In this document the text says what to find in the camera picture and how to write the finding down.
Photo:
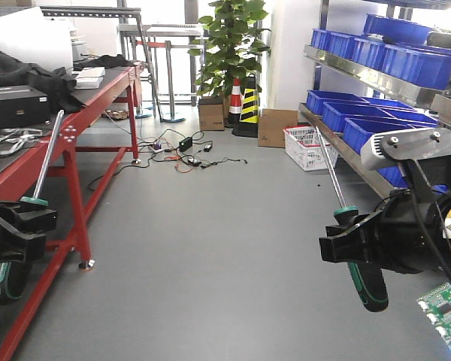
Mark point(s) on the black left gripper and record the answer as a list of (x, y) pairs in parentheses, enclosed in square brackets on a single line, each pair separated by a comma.
[(23, 228)]

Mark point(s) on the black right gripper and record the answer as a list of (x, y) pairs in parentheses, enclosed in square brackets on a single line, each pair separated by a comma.
[(402, 235)]

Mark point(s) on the green black screwdriver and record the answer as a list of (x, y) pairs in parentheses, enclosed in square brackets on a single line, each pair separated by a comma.
[(14, 275), (368, 279)]

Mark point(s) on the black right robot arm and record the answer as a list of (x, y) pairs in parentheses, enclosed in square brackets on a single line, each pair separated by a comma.
[(403, 235)]

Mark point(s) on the green circuit board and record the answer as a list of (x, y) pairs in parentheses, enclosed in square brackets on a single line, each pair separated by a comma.
[(436, 304)]

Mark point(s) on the black equipment case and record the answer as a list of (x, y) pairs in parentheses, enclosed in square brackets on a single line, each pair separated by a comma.
[(22, 106)]

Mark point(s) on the white red plastic basket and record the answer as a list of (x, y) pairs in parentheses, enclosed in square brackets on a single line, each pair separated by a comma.
[(303, 147)]

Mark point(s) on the black folded jacket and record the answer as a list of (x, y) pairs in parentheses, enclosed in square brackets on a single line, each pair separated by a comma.
[(57, 84)]

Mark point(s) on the brown cardboard box floor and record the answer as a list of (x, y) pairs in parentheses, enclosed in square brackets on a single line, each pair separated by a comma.
[(272, 122)]

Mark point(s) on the white rectangular box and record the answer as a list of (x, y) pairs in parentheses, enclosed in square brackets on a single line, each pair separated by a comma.
[(89, 78)]

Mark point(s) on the steel shelving rack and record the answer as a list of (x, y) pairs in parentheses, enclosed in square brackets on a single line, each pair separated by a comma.
[(388, 57)]

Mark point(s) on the black power adapter floor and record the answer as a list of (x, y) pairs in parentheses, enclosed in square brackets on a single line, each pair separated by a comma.
[(185, 144)]

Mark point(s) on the yellow black warning cone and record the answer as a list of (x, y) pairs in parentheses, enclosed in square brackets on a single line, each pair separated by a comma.
[(247, 126)]

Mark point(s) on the orange white traffic cone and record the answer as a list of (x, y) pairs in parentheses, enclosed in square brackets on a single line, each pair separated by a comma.
[(235, 106)]

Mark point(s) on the potted green plant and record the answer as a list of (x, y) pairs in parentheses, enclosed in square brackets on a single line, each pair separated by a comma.
[(232, 46)]

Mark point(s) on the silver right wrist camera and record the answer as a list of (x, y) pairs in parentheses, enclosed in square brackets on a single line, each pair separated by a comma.
[(387, 149)]

